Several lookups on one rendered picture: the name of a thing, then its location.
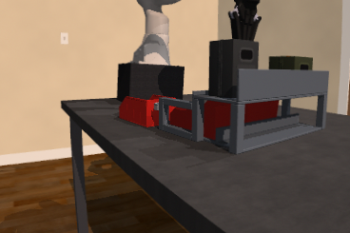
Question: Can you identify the grey metal shelf frame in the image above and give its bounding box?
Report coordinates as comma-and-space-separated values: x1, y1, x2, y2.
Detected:
154, 69, 329, 155

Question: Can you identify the olive green case with orange latches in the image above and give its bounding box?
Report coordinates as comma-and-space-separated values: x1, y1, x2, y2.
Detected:
269, 56, 313, 70

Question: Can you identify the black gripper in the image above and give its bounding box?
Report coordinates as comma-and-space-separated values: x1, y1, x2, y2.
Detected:
228, 0, 262, 41

